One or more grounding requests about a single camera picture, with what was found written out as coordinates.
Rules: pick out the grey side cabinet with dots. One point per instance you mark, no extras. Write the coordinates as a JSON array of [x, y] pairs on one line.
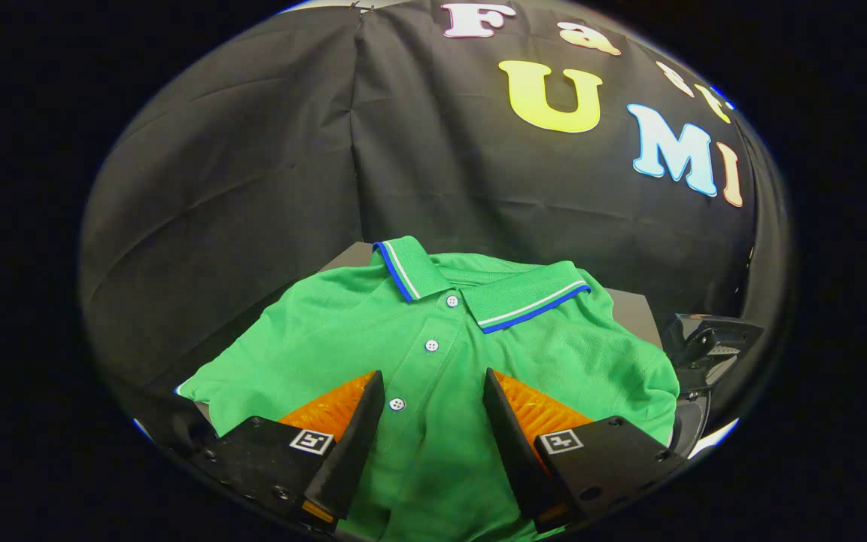
[[633, 312]]

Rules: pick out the grey washing machine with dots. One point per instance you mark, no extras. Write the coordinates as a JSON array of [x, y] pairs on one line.
[[693, 421]]

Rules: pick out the dark glass washing machine lid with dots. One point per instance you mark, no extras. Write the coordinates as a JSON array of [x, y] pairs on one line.
[[708, 342]]

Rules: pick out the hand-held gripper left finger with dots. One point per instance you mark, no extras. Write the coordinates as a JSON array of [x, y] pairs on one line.
[[347, 452]]

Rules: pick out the black backdrop cloth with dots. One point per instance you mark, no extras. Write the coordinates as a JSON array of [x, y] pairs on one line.
[[253, 188]]

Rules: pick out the white flat object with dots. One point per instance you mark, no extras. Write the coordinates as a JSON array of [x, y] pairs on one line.
[[716, 438]]

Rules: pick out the green polo shirt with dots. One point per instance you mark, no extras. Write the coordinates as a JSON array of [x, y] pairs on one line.
[[433, 452]]

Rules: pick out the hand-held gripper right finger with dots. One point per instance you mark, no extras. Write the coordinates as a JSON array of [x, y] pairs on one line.
[[512, 452]]

